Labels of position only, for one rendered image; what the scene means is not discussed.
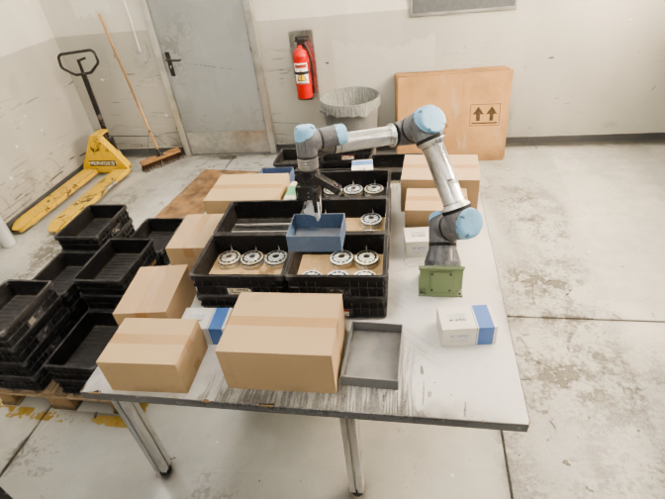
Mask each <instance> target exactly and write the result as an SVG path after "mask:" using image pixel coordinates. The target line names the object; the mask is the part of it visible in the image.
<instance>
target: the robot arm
mask: <svg viewBox="0 0 665 499"><path fill-rule="evenodd" d="M445 124H446V119H445V116H444V114H443V112H442V111H441V110H440V109H439V108H438V107H435V106H434V105H424V106H423V107H420V108H418V109H417V110H416V111H415V112H414V113H412V114H411V115H409V116H408V117H406V118H404V119H403V120H401V121H399V122H396V123H391V124H388V125H387V127H381V128H374V129H367V130H360V131H353V132H348V131H347V129H346V127H345V125H343V124H338V125H332V126H327V127H323V128H318V129H315V126H314V125H312V124H302V125H299V126H297V127H296V128H295V129H294V137H295V140H294V141H295V144H296V152H297V160H298V167H297V168H296V170H294V172H295V174H296V177H297V184H296V187H295V190H296V198H297V201H304V202H307V201H308V200H311V201H310V202H309V204H307V205H306V209H304V213H305V214H308V215H312V216H315V217H316V220H317V221H319V220H320V218H321V215H320V214H322V187H321V186H323V187H324V188H326V189H327V190H329V191H330V192H332V193H334V194H336V195H338V194H339V192H340V191H341V188H342V185H340V184H338V183H337V182H335V181H333V180H331V179H330V178H328V177H326V176H324V175H323V174H321V173H319V158H320V157H323V156H325V155H327V154H334V153H340V152H347V151H353V150H365V149H371V148H378V147H384V146H390V147H391V148H393V147H401V146H409V145H417V148H419V149H421V150H422V151H423V152H424V155H425V158H426V160H427V165H428V167H429V170H430V173H431V175H432V178H433V181H434V183H435V186H436V189H437V191H438V194H439V197H440V199H441V202H442V205H443V209H442V210H441V211H435V212H433V213H431V214H430V215H429V221H428V251H427V256H426V259H425V265H435V266H461V260H460V257H459V254H458V251H457V241H459V240H469V239H472V238H475V237H476V236H477V235H478V234H479V233H480V232H481V229H482V227H483V218H482V215H481V213H480V212H479V211H478V210H476V209H474V208H472V206H471V203H470V201H468V200H466V199H465V198H464V196H463V193H462V190H461V188H460V185H459V182H458V180H457V177H456V174H455V172H454V169H453V166H452V163H451V161H450V158H449V155H448V153H447V150H446V147H445V145H444V142H443V140H444V138H445V133H444V130H443V129H444V127H445ZM313 174H314V175H313ZM297 186H298V187H297ZM297 194H298V197H297Z"/></svg>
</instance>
